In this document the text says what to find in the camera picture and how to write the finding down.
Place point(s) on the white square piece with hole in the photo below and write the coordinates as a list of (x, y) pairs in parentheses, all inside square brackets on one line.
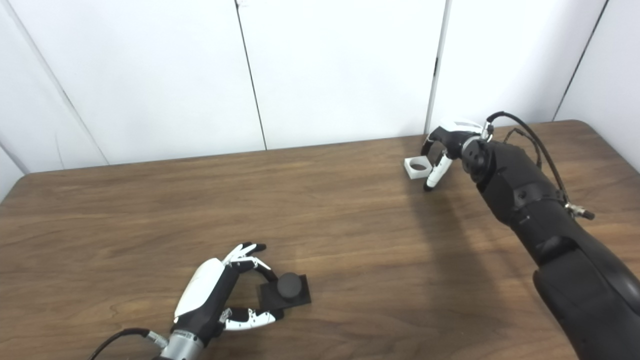
[(414, 173)]

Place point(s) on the black peg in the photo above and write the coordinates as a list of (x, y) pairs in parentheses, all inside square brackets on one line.
[(290, 290)]

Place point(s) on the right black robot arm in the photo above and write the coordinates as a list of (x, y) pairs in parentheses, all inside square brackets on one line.
[(550, 225)]

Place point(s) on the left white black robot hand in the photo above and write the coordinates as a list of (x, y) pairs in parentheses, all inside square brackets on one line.
[(200, 292)]

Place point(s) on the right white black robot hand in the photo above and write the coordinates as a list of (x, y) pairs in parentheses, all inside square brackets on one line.
[(452, 137)]

